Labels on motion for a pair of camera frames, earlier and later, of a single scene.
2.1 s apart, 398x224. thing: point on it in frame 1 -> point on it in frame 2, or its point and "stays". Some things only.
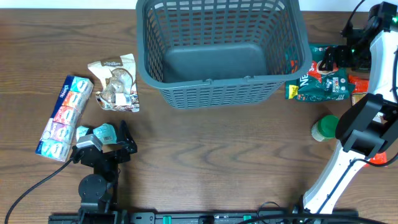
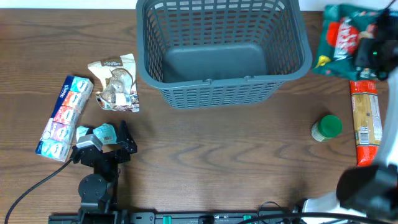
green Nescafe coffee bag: (319, 86) -> (342, 26)
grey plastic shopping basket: (204, 54) stays
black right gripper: (339, 56) -> (367, 52)
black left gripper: (109, 149) stays
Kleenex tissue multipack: (56, 140) stays
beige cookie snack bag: (119, 91) stays
